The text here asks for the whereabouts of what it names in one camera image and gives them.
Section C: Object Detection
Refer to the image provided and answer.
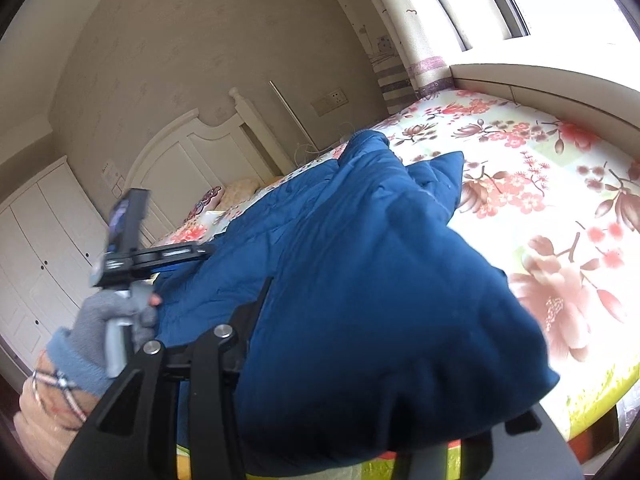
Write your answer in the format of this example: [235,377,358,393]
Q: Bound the blue quilted puffer jacket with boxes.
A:
[154,130,558,478]

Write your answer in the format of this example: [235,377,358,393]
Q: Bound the left forearm plaid sleeve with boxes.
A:
[13,328,113,479]

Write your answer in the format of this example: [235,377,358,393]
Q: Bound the left hand in grey glove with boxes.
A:
[67,289,162,367]

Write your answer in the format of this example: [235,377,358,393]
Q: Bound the white wardrobe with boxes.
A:
[0,157,106,370]

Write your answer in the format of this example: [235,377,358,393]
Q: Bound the purple patterned pillow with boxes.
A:
[184,186,224,222]

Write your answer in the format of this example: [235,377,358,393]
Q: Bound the white wooden headboard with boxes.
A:
[125,88,294,243]

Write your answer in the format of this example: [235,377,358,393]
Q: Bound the peach patterned pillow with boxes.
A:
[216,178,262,211]

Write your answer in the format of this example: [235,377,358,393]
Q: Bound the slim white desk lamp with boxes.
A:
[269,79,318,150]

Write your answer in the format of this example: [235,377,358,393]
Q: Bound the floral bed quilt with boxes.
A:
[152,86,640,480]

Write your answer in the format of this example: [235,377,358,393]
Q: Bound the patterned window curtain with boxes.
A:
[337,0,463,114]

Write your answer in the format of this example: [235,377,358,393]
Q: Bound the dark framed window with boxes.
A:
[409,0,532,53]

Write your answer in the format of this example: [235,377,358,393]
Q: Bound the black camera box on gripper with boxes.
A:
[106,188,150,254]

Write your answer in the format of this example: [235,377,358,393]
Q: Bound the wall paper note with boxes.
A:
[101,159,125,198]

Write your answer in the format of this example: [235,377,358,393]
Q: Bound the white charger cable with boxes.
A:
[292,121,356,164]

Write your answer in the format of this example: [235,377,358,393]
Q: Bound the wall power socket plate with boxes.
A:
[311,88,349,117]

